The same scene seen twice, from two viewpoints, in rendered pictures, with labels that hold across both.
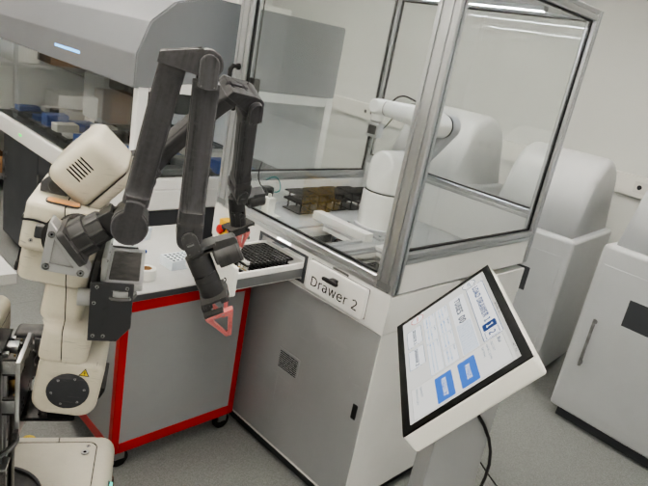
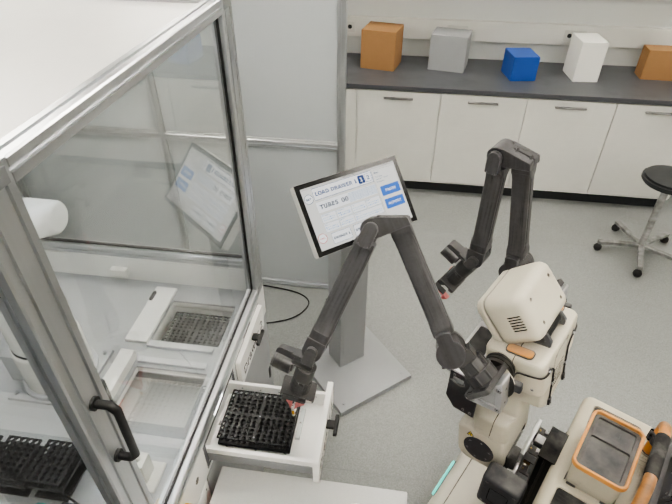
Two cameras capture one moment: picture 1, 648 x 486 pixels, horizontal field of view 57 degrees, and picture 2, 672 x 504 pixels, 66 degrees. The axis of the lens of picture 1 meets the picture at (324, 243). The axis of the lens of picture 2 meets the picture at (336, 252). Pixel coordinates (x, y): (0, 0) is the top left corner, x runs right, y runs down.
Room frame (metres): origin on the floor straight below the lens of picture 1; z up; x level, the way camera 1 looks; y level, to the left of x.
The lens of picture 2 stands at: (2.44, 1.17, 2.30)
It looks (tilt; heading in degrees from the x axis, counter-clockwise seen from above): 38 degrees down; 236
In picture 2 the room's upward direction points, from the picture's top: straight up
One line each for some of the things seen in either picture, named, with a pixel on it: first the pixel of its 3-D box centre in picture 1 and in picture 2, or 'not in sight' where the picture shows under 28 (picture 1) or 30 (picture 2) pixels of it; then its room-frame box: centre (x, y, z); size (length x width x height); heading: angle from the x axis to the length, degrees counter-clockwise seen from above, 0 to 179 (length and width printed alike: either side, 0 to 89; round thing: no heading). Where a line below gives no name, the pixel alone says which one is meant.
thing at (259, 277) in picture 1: (256, 261); (258, 422); (2.10, 0.24, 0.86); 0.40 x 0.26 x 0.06; 138
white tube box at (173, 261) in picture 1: (179, 260); not in sight; (2.17, 0.55, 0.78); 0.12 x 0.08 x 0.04; 140
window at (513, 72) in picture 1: (505, 126); not in sight; (2.18, -0.56, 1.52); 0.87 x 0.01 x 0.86; 138
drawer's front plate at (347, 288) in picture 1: (336, 288); (250, 342); (1.97, -0.07, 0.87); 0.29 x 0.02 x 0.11; 48
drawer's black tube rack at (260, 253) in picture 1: (255, 260); (260, 422); (2.09, 0.24, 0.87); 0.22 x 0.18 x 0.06; 138
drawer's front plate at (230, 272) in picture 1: (210, 266); (323, 429); (1.94, 0.38, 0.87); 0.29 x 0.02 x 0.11; 48
